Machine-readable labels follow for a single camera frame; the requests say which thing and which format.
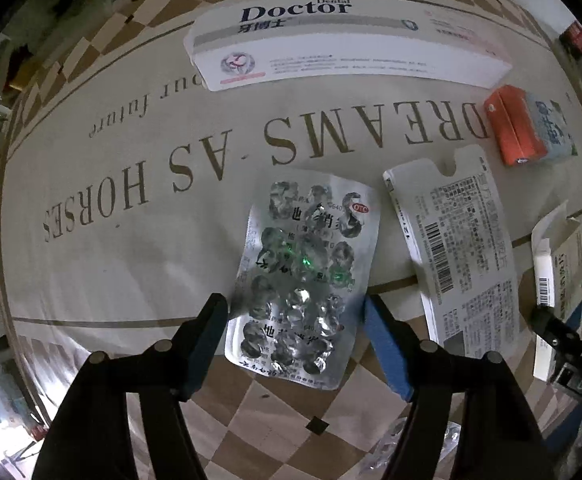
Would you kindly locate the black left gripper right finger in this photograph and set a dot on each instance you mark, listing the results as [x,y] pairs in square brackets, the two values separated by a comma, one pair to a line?
[418,368]

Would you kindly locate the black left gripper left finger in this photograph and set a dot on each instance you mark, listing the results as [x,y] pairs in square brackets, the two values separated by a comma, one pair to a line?
[173,368]

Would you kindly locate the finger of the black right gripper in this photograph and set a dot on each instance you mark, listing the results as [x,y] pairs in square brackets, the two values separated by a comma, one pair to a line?
[568,346]

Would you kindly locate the silver pill blister pack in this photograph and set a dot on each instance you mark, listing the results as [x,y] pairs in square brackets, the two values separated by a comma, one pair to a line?
[303,276]

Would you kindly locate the white medicine box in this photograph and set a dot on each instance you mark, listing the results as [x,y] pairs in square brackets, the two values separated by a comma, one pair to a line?
[457,238]

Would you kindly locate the white open carton box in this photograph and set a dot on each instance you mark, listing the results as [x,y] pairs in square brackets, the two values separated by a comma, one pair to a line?
[556,243]

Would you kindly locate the orange blue small box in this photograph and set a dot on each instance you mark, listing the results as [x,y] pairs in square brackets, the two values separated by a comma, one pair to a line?
[527,127]

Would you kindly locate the brown diamond pattern rug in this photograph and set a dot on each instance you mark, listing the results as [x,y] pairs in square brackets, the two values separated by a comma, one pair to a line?
[240,238]

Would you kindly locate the white Doctor toothpaste box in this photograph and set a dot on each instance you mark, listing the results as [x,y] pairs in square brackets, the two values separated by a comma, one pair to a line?
[269,40]

